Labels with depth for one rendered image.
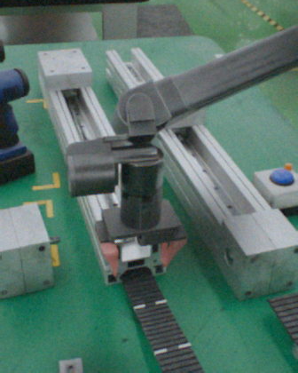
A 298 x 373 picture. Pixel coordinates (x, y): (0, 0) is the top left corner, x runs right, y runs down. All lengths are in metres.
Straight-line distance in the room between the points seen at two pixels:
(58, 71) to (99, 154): 0.62
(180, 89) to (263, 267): 0.30
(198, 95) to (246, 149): 0.52
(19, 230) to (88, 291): 0.14
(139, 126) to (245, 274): 0.28
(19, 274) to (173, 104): 0.35
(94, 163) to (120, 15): 1.94
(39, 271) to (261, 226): 0.35
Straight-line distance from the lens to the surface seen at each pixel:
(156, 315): 0.80
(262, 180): 1.02
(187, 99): 0.72
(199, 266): 0.90
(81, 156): 0.69
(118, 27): 2.60
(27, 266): 0.83
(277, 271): 0.85
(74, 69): 1.30
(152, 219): 0.73
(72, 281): 0.88
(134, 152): 0.69
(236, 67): 0.77
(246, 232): 0.83
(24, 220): 0.85
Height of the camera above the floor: 1.39
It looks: 33 degrees down
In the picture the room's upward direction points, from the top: 2 degrees clockwise
